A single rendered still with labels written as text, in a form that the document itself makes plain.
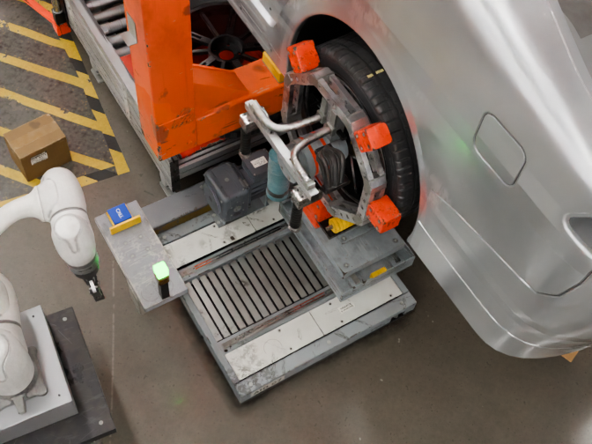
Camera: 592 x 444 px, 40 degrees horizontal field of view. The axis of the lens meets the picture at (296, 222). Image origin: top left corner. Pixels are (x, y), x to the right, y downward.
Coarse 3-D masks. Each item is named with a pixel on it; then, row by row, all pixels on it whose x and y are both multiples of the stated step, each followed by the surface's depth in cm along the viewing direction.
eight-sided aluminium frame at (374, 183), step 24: (288, 72) 279; (312, 72) 262; (288, 96) 285; (336, 96) 256; (288, 120) 296; (360, 120) 252; (360, 168) 258; (336, 192) 297; (336, 216) 293; (360, 216) 274
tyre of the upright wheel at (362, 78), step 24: (336, 48) 263; (360, 48) 261; (336, 72) 264; (360, 72) 254; (384, 72) 255; (360, 96) 256; (384, 96) 252; (384, 120) 251; (408, 144) 254; (408, 168) 256; (408, 192) 262
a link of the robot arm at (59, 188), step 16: (48, 176) 228; (64, 176) 228; (32, 192) 226; (48, 192) 224; (64, 192) 225; (80, 192) 228; (0, 208) 223; (16, 208) 223; (32, 208) 224; (48, 208) 223; (64, 208) 222; (80, 208) 225; (0, 224) 221
